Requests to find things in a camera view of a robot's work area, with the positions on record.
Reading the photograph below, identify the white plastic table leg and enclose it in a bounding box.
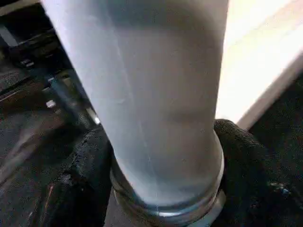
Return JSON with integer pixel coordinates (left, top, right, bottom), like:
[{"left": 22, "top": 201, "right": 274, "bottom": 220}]
[{"left": 40, "top": 0, "right": 229, "bottom": 213}]

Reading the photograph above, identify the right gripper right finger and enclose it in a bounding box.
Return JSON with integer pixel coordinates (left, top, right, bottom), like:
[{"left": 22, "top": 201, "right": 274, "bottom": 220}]
[{"left": 213, "top": 119, "right": 303, "bottom": 227}]

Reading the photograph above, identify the black mat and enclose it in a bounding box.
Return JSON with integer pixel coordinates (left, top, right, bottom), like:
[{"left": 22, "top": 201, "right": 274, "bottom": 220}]
[{"left": 0, "top": 0, "right": 303, "bottom": 227}]

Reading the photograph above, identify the white plastic table top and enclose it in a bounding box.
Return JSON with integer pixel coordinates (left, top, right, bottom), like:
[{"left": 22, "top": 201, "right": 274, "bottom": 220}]
[{"left": 110, "top": 0, "right": 303, "bottom": 227}]

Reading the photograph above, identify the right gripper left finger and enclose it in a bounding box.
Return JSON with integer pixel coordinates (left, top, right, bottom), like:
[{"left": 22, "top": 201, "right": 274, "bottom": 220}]
[{"left": 45, "top": 127, "right": 115, "bottom": 227}]

